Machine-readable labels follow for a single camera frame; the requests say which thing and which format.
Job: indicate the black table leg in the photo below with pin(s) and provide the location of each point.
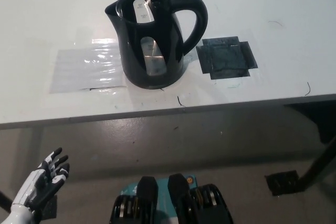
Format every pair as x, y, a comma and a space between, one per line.
319, 163
5, 198

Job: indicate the black tape patch on table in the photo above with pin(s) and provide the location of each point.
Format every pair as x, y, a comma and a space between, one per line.
225, 58

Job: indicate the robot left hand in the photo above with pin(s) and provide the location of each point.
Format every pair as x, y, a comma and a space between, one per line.
34, 184

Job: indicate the clear plastic sheet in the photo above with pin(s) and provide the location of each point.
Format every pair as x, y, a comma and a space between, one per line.
78, 69

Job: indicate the black table underframe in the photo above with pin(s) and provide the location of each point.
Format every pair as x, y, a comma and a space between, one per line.
315, 119

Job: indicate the black electric kettle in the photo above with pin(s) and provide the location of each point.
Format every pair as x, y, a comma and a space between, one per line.
131, 51

